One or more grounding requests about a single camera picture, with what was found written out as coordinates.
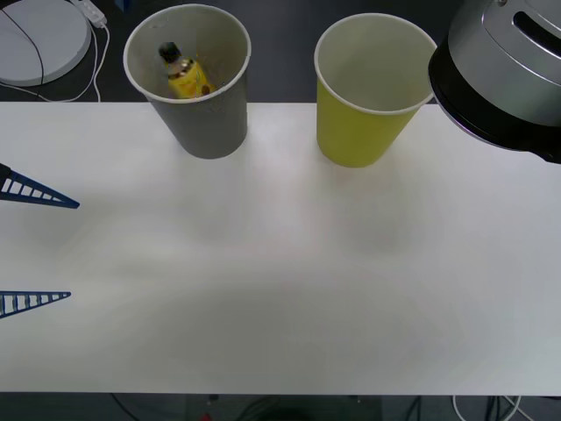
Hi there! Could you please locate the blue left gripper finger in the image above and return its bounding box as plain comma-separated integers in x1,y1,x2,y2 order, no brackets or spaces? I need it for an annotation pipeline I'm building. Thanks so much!
0,162,81,210
0,290,72,319

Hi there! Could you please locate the white power strip cable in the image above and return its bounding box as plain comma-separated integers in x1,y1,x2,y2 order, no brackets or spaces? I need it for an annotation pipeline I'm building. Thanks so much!
0,24,112,104

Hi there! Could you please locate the grey plastic waste bin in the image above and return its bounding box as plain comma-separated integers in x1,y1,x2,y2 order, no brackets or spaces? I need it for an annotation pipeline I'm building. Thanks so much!
123,3,252,161

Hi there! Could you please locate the white power strip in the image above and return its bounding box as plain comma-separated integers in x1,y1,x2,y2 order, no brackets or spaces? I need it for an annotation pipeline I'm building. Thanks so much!
72,0,109,30

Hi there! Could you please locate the yellow-green plastic waste bin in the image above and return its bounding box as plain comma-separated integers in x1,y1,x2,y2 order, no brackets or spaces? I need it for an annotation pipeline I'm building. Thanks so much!
313,12,440,169

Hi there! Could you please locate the yellow bottle with black cap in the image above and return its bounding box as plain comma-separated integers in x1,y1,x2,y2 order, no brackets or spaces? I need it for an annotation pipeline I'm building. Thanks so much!
157,40,217,102

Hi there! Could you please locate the white cable under table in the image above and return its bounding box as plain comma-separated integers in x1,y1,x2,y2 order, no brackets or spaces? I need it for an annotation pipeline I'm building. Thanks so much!
452,394,525,421

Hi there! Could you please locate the round white disc base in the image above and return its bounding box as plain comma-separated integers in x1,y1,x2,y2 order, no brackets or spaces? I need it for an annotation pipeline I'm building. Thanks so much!
0,0,94,88

